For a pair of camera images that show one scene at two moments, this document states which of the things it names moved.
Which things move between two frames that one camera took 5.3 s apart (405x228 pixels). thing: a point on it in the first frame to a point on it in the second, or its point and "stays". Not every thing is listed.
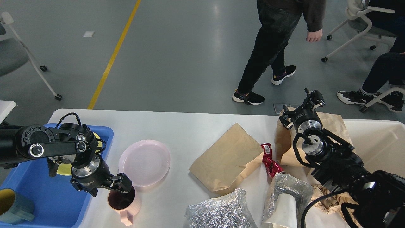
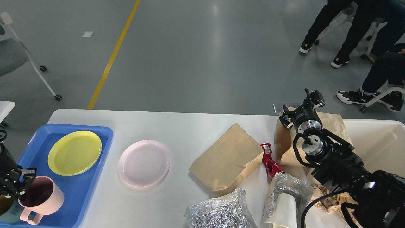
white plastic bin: [380, 144] stays
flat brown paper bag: [234, 156] stays
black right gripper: [305, 116] stays
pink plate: [146, 162] stays
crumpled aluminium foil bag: [227, 211] stays
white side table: [6, 106] stays
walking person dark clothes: [279, 19] to [364, 12]
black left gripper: [96, 174] to [11, 176]
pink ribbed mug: [127, 204] to [43, 196]
